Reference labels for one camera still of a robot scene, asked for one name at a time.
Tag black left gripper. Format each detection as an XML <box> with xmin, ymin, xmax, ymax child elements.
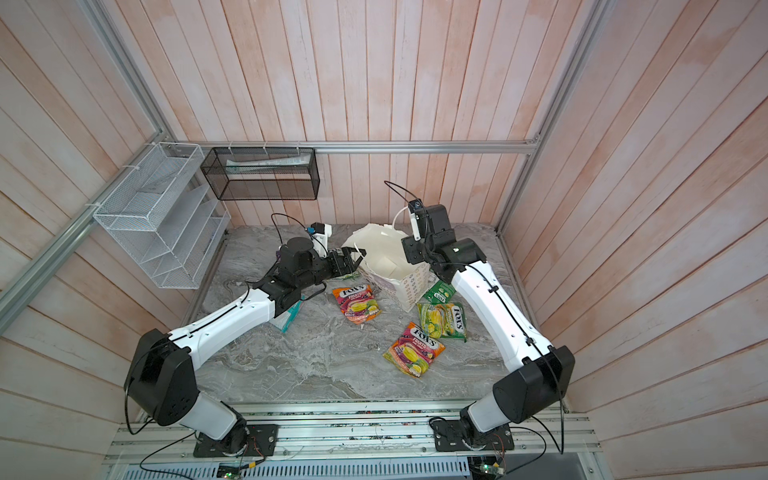
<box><xmin>297</xmin><ymin>246</ymin><xmax>367</xmax><ymax>289</ymax></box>

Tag fox's fruits bag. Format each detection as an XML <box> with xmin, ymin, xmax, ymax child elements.
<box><xmin>332</xmin><ymin>284</ymin><xmax>381</xmax><ymax>324</ymax></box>
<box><xmin>383</xmin><ymin>322</ymin><xmax>445</xmax><ymax>378</ymax></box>

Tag white printed paper bag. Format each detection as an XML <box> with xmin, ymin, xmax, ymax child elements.
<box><xmin>342</xmin><ymin>223</ymin><xmax>432</xmax><ymax>311</ymax></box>

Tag teal snack packet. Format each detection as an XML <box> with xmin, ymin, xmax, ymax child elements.
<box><xmin>269</xmin><ymin>300</ymin><xmax>302</xmax><ymax>333</ymax></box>

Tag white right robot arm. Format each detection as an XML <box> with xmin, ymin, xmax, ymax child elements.
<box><xmin>402</xmin><ymin>199</ymin><xmax>575</xmax><ymax>445</ymax></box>

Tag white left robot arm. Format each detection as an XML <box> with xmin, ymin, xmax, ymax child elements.
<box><xmin>124</xmin><ymin>237</ymin><xmax>366</xmax><ymax>456</ymax></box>

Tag small green candy bag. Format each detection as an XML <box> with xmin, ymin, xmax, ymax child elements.
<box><xmin>422</xmin><ymin>280</ymin><xmax>456</xmax><ymax>305</ymax></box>

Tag yellow green Fox's bag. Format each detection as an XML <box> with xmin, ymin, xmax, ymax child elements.
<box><xmin>417</xmin><ymin>303</ymin><xmax>467</xmax><ymax>341</ymax></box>

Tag Fox's fruits bag front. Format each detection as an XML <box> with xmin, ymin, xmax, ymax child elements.
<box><xmin>383</xmin><ymin>322</ymin><xmax>445</xmax><ymax>378</ymax></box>

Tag green circuit board right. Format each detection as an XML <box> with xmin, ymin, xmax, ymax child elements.
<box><xmin>467</xmin><ymin>456</ymin><xmax>505</xmax><ymax>480</ymax></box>

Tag green circuit board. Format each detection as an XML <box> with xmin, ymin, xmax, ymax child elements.
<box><xmin>467</xmin><ymin>456</ymin><xmax>505</xmax><ymax>480</ymax></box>
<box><xmin>216</xmin><ymin>464</ymin><xmax>243</xmax><ymax>480</ymax></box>

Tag green circuit board left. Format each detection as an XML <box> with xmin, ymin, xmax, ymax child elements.
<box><xmin>216</xmin><ymin>464</ymin><xmax>243</xmax><ymax>480</ymax></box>

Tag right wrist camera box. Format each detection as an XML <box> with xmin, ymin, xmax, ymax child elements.
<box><xmin>408</xmin><ymin>199</ymin><xmax>423</xmax><ymax>241</ymax></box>

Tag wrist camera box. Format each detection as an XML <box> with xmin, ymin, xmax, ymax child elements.
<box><xmin>408</xmin><ymin>199</ymin><xmax>423</xmax><ymax>241</ymax></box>
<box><xmin>307</xmin><ymin>222</ymin><xmax>333</xmax><ymax>258</ymax></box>

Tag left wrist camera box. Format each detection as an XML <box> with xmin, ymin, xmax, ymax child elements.
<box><xmin>307</xmin><ymin>222</ymin><xmax>333</xmax><ymax>258</ymax></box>

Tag black mesh wall basket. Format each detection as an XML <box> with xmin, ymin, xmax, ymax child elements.
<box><xmin>201</xmin><ymin>146</ymin><xmax>320</xmax><ymax>201</ymax></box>

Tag slotted aluminium base rail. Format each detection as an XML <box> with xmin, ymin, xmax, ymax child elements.
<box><xmin>100</xmin><ymin>400</ymin><xmax>612</xmax><ymax>479</ymax></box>

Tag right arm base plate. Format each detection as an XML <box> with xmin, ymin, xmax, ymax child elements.
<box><xmin>428</xmin><ymin>417</ymin><xmax>514</xmax><ymax>453</ymax></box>

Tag white wire wall shelf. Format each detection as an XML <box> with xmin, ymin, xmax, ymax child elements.
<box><xmin>94</xmin><ymin>143</ymin><xmax>230</xmax><ymax>290</ymax></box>

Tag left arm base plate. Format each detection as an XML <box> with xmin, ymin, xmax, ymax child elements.
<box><xmin>193</xmin><ymin>424</ymin><xmax>279</xmax><ymax>458</ymax></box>

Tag aluminium frame rails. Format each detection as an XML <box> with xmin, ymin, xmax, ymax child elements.
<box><xmin>1</xmin><ymin>1</ymin><xmax>615</xmax><ymax>332</ymax></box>

